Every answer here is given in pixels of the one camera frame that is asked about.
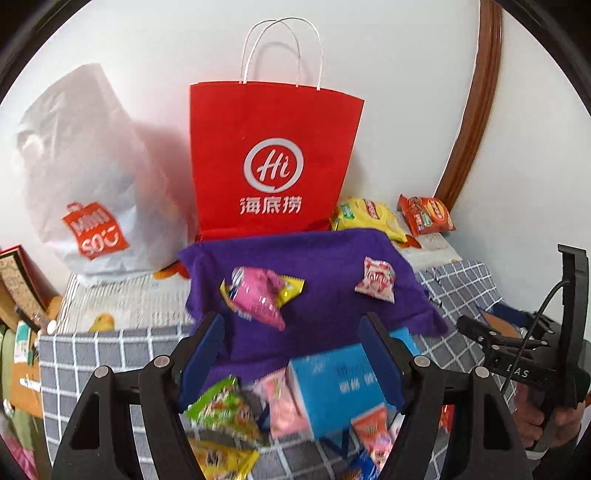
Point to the white patterned table cover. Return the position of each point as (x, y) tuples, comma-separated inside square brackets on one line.
[(146, 301)]

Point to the white red candy packet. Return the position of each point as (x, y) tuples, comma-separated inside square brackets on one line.
[(378, 280)]

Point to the red paper shopping bag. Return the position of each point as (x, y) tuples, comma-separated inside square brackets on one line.
[(268, 158)]

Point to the white plastic Miniso bag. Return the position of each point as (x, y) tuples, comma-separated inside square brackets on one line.
[(93, 193)]

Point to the purple towel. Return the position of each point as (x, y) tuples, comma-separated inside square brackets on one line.
[(324, 316)]

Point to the red chips bag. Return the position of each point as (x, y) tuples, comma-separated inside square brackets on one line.
[(425, 215)]

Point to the brown framed box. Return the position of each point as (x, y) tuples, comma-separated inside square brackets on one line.
[(21, 286)]

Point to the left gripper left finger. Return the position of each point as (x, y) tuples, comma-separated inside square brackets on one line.
[(98, 442)]

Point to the grey checked tablecloth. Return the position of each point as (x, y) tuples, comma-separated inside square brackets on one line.
[(68, 360)]

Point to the green snack packet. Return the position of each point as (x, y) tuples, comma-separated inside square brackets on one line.
[(222, 408)]

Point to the blue tissue pack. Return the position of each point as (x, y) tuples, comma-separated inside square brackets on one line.
[(332, 388)]

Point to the yellow chips bag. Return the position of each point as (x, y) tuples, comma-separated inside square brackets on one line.
[(361, 213)]

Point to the orange red snack packet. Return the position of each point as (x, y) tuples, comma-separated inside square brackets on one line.
[(372, 430)]

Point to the brown wooden door frame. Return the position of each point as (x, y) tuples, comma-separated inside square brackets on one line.
[(478, 106)]

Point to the blue cookie packet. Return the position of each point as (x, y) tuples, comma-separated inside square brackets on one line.
[(361, 467)]

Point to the pink and yellow snack packet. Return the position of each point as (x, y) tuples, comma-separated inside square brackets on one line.
[(259, 294)]

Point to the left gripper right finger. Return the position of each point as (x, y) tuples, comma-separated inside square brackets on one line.
[(484, 441)]

